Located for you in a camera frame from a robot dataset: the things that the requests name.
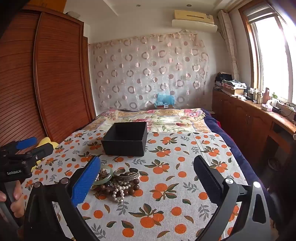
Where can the small cardboard box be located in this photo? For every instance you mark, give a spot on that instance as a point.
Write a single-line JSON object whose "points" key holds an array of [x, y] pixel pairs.
{"points": [[164, 106]]}

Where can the sheer circle pattern curtain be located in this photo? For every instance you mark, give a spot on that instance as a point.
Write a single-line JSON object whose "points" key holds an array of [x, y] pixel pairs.
{"points": [[148, 69]]}

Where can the yellow plush toy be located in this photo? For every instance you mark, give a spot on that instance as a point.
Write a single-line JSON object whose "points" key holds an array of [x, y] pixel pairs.
{"points": [[48, 140]]}

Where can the green jade bangle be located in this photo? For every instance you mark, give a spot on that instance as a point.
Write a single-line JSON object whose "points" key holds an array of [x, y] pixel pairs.
{"points": [[110, 177]]}

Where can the black storage box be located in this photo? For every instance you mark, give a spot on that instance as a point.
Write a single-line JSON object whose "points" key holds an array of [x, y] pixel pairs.
{"points": [[124, 143]]}

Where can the blue plastic bag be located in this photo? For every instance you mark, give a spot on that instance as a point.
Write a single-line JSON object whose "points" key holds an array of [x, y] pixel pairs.
{"points": [[164, 99]]}

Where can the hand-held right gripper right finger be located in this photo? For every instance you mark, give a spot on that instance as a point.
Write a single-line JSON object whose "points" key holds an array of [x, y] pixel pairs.
{"points": [[208, 178]]}

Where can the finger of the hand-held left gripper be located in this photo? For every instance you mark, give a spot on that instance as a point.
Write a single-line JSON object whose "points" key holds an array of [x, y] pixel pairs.
{"points": [[26, 143], [42, 149]]}

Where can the orange fruit print cloth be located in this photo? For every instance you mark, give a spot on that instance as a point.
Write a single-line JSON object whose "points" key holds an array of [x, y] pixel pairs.
{"points": [[166, 204]]}

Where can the wooden frame window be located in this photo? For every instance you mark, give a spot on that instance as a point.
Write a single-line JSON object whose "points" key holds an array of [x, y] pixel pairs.
{"points": [[272, 53]]}

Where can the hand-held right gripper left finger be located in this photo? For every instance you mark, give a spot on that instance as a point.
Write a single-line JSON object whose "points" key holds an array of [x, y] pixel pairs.
{"points": [[86, 183]]}

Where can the white bottle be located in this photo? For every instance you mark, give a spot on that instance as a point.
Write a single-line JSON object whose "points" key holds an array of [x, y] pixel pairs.
{"points": [[255, 95], [260, 97]]}

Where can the stack of books and clothes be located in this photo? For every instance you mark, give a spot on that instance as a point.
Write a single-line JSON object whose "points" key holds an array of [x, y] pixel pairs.
{"points": [[230, 84]]}

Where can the tissue pack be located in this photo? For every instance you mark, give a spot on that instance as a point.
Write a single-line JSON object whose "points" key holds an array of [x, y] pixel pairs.
{"points": [[266, 107]]}

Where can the person's left hand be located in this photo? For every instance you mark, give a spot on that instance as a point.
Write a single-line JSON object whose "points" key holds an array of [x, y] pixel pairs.
{"points": [[17, 197]]}

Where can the carved silver bangle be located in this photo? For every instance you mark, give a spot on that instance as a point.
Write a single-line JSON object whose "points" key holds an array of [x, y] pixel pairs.
{"points": [[127, 178]]}

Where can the floral blanket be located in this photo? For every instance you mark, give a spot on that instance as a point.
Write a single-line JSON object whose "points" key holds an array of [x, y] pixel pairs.
{"points": [[171, 120]]}

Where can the pale window curtain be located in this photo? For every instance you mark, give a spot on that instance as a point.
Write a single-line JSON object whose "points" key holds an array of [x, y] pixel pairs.
{"points": [[229, 46]]}

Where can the pink bottle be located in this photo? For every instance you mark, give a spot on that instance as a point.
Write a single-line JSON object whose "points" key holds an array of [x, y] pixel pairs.
{"points": [[267, 95]]}

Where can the navy blue blanket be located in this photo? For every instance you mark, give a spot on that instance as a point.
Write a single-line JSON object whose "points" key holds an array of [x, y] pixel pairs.
{"points": [[227, 141]]}

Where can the wooden low cabinet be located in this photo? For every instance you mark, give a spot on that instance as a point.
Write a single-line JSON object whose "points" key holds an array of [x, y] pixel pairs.
{"points": [[240, 115]]}

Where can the wooden slatted wardrobe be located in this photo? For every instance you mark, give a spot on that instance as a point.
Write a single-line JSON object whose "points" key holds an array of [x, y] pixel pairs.
{"points": [[50, 81]]}

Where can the wall air conditioner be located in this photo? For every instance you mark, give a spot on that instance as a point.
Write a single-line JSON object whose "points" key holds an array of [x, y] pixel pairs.
{"points": [[194, 20]]}

